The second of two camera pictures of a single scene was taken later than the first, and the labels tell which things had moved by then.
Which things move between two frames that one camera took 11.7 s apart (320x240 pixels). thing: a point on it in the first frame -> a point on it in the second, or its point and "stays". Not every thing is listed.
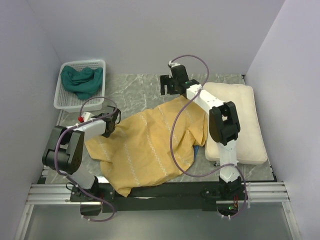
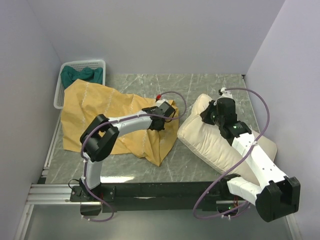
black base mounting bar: (176, 195) stays
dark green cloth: (85, 83) stays
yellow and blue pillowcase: (138, 153) -> (84, 102)
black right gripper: (165, 80) -> (205, 114)
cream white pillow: (250, 148) -> (205, 140)
